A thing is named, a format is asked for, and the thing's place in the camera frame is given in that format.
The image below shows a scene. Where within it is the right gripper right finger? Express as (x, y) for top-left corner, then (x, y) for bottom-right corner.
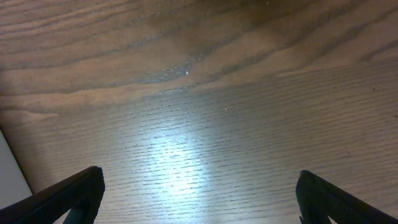
(295, 170), (397, 224)

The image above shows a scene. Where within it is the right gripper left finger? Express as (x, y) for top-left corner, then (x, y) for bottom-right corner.
(1, 166), (105, 224)

